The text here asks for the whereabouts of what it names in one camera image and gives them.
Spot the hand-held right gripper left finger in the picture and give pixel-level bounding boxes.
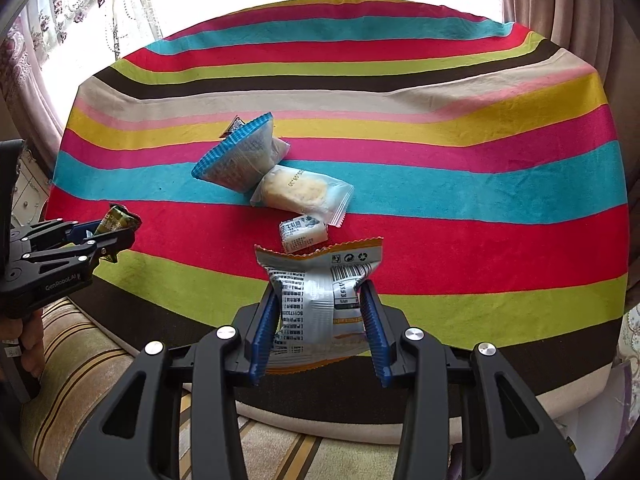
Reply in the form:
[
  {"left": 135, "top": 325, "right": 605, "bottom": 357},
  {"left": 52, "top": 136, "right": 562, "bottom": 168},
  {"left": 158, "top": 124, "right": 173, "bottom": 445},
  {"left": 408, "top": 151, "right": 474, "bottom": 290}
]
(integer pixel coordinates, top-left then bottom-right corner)
[{"left": 57, "top": 280, "right": 282, "bottom": 480}]

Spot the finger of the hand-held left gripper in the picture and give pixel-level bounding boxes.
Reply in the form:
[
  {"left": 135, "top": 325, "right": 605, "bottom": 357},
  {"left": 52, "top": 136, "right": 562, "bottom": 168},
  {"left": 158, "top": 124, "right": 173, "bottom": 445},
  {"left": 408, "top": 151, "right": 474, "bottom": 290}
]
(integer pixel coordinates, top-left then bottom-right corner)
[
  {"left": 20, "top": 230, "right": 137, "bottom": 281},
  {"left": 12, "top": 218, "right": 109, "bottom": 257}
]

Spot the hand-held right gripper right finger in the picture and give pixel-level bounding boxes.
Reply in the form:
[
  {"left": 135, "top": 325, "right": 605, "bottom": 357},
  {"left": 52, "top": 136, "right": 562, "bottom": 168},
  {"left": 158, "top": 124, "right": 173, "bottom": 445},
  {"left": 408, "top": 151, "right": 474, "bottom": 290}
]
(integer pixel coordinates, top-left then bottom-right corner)
[{"left": 359, "top": 280, "right": 586, "bottom": 480}]

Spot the green snack packet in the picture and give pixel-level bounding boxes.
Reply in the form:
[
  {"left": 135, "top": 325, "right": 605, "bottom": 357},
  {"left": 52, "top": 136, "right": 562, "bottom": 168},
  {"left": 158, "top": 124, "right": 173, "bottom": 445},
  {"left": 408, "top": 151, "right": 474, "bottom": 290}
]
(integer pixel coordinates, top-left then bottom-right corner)
[{"left": 92, "top": 203, "right": 142, "bottom": 263}]

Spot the silver and orange snack packet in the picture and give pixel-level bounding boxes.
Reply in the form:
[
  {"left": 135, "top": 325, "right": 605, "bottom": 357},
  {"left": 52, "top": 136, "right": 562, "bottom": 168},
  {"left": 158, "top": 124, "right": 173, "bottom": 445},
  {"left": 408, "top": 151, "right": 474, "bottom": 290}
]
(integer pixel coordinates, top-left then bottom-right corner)
[{"left": 254, "top": 237, "right": 385, "bottom": 376}]

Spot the person's left hand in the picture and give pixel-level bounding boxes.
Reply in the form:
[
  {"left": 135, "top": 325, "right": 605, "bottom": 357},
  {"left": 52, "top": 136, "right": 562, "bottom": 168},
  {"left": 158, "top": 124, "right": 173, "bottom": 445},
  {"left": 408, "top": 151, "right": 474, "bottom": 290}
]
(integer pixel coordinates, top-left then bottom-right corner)
[{"left": 0, "top": 316, "right": 47, "bottom": 382}]

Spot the white cabinet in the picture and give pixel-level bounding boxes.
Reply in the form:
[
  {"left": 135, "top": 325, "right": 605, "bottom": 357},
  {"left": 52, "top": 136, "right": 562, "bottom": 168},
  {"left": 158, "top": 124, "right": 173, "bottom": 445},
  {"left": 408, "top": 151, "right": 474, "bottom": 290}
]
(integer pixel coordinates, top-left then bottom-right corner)
[{"left": 10, "top": 150, "right": 53, "bottom": 226}]

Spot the striped beige sofa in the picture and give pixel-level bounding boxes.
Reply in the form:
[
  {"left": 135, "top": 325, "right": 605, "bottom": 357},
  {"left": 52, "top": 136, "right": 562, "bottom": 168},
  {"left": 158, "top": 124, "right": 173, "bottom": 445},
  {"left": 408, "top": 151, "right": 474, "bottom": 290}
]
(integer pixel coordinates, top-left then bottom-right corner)
[{"left": 20, "top": 295, "right": 551, "bottom": 480}]

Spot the small white and blue packet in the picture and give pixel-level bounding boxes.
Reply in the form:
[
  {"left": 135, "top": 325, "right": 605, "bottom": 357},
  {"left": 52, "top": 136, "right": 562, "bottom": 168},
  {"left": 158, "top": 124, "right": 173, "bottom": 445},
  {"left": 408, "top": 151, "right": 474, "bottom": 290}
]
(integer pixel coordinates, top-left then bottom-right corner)
[{"left": 278, "top": 214, "right": 330, "bottom": 254}]

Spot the clear round cake packet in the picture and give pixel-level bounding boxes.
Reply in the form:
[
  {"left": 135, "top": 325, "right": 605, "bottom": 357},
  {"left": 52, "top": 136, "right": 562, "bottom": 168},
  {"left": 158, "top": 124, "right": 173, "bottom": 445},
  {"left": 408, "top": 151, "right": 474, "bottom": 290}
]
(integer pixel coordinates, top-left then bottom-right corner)
[{"left": 249, "top": 164, "right": 355, "bottom": 228}]

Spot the blue-edged triangular snack packet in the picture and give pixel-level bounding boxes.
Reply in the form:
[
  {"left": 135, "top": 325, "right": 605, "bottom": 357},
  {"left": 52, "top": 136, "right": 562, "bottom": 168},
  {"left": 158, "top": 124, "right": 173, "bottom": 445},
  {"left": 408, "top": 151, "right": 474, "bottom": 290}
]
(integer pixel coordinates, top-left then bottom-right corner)
[{"left": 191, "top": 112, "right": 277, "bottom": 194}]

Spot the pink curtain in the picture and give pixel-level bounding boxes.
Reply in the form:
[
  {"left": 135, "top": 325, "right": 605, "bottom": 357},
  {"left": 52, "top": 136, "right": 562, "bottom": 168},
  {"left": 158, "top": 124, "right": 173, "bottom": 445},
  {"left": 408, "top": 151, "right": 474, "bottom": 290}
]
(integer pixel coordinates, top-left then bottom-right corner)
[{"left": 0, "top": 20, "right": 68, "bottom": 171}]

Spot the clear crumpled snack packet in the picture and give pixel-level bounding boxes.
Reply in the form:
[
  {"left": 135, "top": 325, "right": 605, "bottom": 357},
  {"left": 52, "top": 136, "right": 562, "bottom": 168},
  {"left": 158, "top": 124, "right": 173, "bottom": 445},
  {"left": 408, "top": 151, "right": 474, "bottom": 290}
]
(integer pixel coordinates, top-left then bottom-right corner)
[{"left": 270, "top": 137, "right": 292, "bottom": 166}]

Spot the colourful striped blanket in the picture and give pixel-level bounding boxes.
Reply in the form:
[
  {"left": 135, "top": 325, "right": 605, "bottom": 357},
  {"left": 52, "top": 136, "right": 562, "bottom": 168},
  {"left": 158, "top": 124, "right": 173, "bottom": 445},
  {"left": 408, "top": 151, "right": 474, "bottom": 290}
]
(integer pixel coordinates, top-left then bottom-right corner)
[{"left": 42, "top": 0, "right": 632, "bottom": 446}]

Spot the white lace window curtain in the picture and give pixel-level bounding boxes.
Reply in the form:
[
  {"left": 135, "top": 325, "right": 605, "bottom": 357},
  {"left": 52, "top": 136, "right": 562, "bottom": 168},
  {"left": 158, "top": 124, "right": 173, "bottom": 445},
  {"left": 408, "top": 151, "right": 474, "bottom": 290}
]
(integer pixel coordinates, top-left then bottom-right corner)
[{"left": 30, "top": 0, "right": 168, "bottom": 63}]

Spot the embroidered lace curtain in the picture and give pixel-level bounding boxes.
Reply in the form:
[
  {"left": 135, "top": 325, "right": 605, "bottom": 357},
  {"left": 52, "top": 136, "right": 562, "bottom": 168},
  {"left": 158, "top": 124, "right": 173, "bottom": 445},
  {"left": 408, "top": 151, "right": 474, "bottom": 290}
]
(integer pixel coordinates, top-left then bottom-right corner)
[{"left": 617, "top": 305, "right": 640, "bottom": 361}]

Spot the brown patterned curtain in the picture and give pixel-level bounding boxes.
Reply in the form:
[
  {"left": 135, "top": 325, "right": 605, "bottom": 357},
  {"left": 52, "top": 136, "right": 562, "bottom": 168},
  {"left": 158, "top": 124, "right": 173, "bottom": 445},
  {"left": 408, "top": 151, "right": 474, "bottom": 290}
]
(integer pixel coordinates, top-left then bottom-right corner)
[{"left": 500, "top": 0, "right": 640, "bottom": 128}]

